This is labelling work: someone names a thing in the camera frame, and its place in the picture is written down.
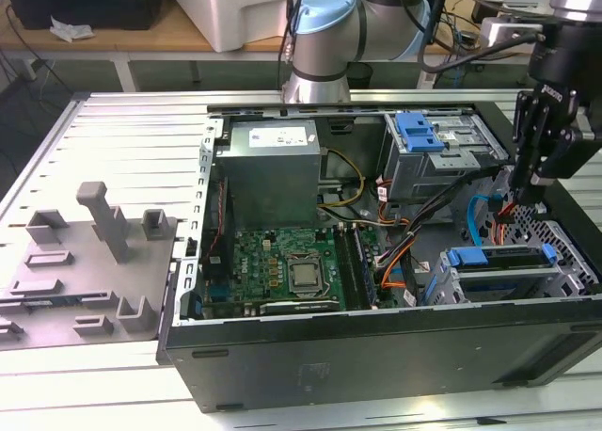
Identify black case fan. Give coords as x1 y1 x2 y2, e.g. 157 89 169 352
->
200 175 237 284

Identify blue cable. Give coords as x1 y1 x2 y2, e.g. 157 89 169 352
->
449 61 471 89

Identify blue plastic latch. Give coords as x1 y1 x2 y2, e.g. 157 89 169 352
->
395 113 444 152

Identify small black box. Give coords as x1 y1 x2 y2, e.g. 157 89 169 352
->
471 0 504 21

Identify black mesh bin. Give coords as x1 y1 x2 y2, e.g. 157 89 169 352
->
348 61 373 89

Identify green motherboard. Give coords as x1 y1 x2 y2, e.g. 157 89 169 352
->
200 223 401 317

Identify large black box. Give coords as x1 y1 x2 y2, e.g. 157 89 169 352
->
4 0 162 31

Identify wooden desk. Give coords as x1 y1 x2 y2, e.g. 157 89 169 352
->
0 0 602 91

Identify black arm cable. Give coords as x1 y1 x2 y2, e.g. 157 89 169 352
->
279 0 311 88

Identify grey power supply unit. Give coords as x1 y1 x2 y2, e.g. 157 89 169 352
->
214 118 325 231

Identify black RAM slot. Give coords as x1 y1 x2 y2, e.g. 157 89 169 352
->
350 224 380 310
332 223 362 311

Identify black cable bundle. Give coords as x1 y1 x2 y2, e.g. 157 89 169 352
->
375 164 507 268

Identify orange wire bundle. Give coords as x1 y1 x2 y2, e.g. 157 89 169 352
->
377 254 409 290

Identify silver CPU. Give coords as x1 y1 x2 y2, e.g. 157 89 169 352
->
291 263 321 289

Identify yellow wire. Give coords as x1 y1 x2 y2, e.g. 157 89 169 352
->
317 147 367 212

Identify hard disk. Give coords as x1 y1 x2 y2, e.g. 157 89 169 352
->
422 244 561 306

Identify black camera cable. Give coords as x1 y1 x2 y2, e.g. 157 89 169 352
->
397 0 549 74

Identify CPU socket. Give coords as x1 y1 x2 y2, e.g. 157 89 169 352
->
283 253 329 299

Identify red wire with white label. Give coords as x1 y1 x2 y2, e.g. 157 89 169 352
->
373 179 394 204

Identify white crumpled tissue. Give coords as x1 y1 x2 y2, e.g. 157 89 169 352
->
49 17 96 44

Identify blue wire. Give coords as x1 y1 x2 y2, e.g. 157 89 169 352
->
464 192 502 249

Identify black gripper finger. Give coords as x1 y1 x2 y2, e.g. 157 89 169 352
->
510 90 551 204
540 89 602 181

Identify black graphics card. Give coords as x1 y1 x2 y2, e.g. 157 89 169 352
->
257 298 341 316

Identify grey parts rack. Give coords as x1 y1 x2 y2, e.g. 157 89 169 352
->
0 180 182 353

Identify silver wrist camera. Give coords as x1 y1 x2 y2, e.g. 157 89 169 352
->
478 16 540 52

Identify grey metal disk bay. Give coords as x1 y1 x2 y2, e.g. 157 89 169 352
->
425 244 587 306

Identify white plastic box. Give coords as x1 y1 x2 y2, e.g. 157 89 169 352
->
162 0 302 54

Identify black PC case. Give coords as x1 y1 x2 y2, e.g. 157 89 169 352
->
154 99 602 416

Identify grey optical drive cage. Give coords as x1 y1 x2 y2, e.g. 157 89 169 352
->
381 112 510 205

